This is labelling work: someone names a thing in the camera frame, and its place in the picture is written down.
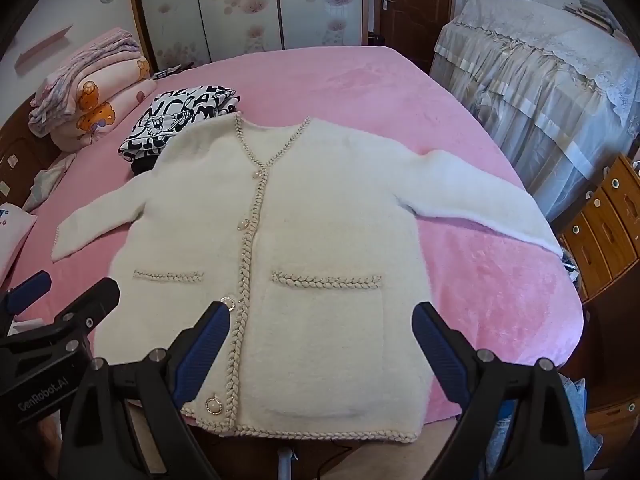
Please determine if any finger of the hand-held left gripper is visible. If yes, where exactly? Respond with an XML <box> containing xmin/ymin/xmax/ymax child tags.
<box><xmin>45</xmin><ymin>277</ymin><xmax>121</xmax><ymax>348</ymax></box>
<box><xmin>0</xmin><ymin>270</ymin><xmax>52</xmax><ymax>336</ymax></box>

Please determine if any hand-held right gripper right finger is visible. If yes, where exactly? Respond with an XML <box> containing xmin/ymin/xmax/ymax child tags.
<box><xmin>411</xmin><ymin>301</ymin><xmax>586</xmax><ymax>480</ymax></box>

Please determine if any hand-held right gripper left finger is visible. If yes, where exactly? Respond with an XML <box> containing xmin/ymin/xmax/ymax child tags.
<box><xmin>60</xmin><ymin>301</ymin><xmax>232</xmax><ymax>480</ymax></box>

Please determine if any white fluffy cardigan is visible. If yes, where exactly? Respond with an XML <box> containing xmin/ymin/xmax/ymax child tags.
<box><xmin>52</xmin><ymin>112</ymin><xmax>563</xmax><ymax>445</ymax></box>

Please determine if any white pillow with blue print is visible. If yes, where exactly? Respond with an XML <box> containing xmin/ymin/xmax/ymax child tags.
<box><xmin>0</xmin><ymin>202</ymin><xmax>38</xmax><ymax>281</ymax></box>

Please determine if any crumpled white cloth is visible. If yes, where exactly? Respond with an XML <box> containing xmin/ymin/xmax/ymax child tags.
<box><xmin>22</xmin><ymin>152</ymin><xmax>76</xmax><ymax>211</ymax></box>

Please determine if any wooden headboard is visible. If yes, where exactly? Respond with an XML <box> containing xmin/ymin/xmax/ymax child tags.
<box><xmin>0</xmin><ymin>97</ymin><xmax>63</xmax><ymax>208</ymax></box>

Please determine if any person's denim trouser leg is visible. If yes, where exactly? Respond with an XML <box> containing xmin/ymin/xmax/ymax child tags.
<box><xmin>485</xmin><ymin>372</ymin><xmax>588</xmax><ymax>480</ymax></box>

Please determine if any folded bear print quilt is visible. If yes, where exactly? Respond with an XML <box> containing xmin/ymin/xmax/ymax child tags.
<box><xmin>50</xmin><ymin>57</ymin><xmax>158</xmax><ymax>151</ymax></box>

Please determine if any black white printed garment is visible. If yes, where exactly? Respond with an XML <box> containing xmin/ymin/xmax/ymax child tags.
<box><xmin>118</xmin><ymin>85</ymin><xmax>240</xmax><ymax>168</ymax></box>

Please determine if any wooden drawer cabinet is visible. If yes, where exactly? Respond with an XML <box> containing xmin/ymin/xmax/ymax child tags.
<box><xmin>557</xmin><ymin>152</ymin><xmax>640</xmax><ymax>441</ymax></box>

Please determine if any folded pink floral blanket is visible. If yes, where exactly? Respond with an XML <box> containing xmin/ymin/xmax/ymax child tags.
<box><xmin>28</xmin><ymin>27</ymin><xmax>141</xmax><ymax>136</ymax></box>

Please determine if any small black object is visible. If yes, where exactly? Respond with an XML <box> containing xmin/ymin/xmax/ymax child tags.
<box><xmin>152</xmin><ymin>62</ymin><xmax>193</xmax><ymax>81</ymax></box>

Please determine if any pink bed blanket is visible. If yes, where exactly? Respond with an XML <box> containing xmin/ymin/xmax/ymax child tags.
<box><xmin>0</xmin><ymin>45</ymin><xmax>586</xmax><ymax>428</ymax></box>

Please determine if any white lace furniture cover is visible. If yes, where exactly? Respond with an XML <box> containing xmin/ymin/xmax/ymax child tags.
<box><xmin>430</xmin><ymin>0</ymin><xmax>640</xmax><ymax>223</ymax></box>

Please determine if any floral sliding door wardrobe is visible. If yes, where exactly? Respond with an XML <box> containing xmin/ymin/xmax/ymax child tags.
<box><xmin>125</xmin><ymin>0</ymin><xmax>371</xmax><ymax>71</ymax></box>

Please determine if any brown wooden door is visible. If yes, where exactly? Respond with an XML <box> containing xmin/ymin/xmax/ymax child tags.
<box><xmin>375</xmin><ymin>0</ymin><xmax>458</xmax><ymax>73</ymax></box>

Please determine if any stack of books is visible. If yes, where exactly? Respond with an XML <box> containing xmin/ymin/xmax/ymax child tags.
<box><xmin>562</xmin><ymin>0</ymin><xmax>618</xmax><ymax>36</ymax></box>

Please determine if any pink wall shelf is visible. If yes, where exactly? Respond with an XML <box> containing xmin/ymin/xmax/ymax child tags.
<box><xmin>15</xmin><ymin>25</ymin><xmax>73</xmax><ymax>73</ymax></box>

